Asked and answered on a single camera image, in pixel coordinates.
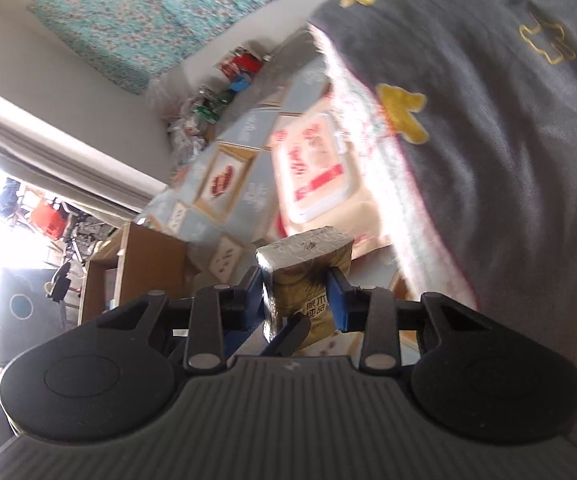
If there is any clear plastic bag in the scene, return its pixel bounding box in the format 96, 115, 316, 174
146, 77, 234, 161

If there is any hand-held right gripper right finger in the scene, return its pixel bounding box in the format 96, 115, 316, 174
325, 266, 489, 373

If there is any beige curtain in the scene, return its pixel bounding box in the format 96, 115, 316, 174
0, 77, 169, 221

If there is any red wet wipes pack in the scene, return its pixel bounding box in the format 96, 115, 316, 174
268, 110, 366, 228

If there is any dark board with circle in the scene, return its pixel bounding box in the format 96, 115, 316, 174
0, 266, 69, 367

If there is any gold grey tissue pack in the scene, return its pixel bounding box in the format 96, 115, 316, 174
255, 226, 355, 348

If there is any red box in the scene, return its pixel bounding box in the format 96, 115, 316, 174
217, 46, 264, 80

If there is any teal floral wall cloth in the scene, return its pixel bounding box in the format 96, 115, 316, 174
26, 0, 299, 97

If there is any grey quilt with yellow print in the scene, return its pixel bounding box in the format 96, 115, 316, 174
308, 0, 577, 461

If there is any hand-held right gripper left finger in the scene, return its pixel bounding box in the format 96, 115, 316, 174
103, 265, 266, 373

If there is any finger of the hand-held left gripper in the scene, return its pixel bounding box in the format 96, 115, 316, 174
267, 312, 313, 357

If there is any red bag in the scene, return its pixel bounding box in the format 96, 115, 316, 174
28, 195, 69, 238

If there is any brown cardboard box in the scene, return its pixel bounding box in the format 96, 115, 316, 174
77, 222, 189, 328

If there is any fruit printed mat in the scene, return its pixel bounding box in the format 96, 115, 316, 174
133, 30, 419, 356

